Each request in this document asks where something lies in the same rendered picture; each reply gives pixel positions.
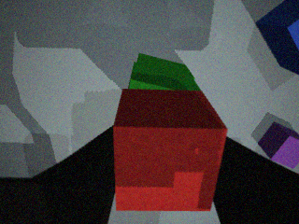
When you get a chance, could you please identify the green block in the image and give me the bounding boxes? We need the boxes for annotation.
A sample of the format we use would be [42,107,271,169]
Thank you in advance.
[137,53,195,79]
[128,62,201,91]

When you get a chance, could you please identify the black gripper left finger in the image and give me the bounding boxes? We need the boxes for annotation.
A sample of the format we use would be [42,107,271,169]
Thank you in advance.
[0,126,115,224]

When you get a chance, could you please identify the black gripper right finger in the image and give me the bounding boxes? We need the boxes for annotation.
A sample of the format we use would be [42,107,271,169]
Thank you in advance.
[212,136,299,224]

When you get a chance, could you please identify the purple cube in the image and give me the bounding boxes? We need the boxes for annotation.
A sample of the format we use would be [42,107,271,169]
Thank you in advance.
[258,122,299,169]

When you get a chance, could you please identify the red block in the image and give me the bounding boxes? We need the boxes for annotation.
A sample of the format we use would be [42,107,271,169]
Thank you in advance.
[113,89,228,211]

